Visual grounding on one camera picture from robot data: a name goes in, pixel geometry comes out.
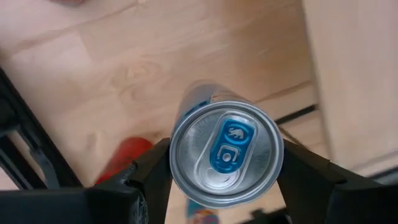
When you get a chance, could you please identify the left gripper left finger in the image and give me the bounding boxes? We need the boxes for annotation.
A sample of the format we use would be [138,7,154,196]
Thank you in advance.
[0,138,174,224]

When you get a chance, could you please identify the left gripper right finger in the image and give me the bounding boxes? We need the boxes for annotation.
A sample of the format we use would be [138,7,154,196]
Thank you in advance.
[275,139,398,224]

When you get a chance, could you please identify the silver blue energy drink can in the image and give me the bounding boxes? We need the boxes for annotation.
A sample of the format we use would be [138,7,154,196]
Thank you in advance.
[185,198,220,224]
[169,79,285,209]

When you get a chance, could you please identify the red soda can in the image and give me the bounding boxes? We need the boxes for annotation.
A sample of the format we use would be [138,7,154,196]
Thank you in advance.
[95,136,155,186]

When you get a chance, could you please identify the black metal table frame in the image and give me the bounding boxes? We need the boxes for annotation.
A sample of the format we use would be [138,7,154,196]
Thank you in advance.
[0,67,83,190]

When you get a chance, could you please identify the black frame wooden shelf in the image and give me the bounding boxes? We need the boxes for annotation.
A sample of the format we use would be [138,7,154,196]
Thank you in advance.
[275,0,398,187]

